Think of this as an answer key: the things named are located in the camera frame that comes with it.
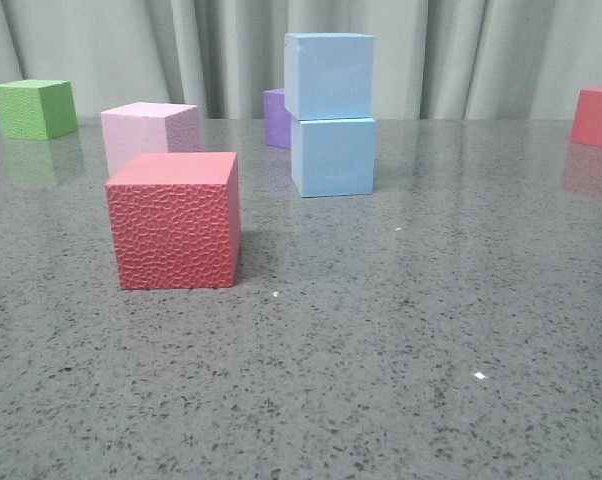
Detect grey-green curtain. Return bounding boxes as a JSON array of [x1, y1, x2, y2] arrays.
[[0, 1, 602, 120]]

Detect light blue foam cube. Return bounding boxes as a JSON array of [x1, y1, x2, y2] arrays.
[[291, 118, 377, 197], [284, 33, 375, 120]]

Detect pink foam cube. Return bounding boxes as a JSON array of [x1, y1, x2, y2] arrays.
[[100, 102, 201, 176]]

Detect purple foam cube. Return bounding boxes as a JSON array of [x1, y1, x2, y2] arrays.
[[262, 88, 292, 149]]

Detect red foam cube far right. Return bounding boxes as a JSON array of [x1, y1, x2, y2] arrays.
[[570, 86, 602, 147]]

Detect green foam cube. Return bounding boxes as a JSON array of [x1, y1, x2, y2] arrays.
[[0, 79, 78, 140]]

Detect large red foam cube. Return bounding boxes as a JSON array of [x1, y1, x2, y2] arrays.
[[105, 152, 241, 289]]

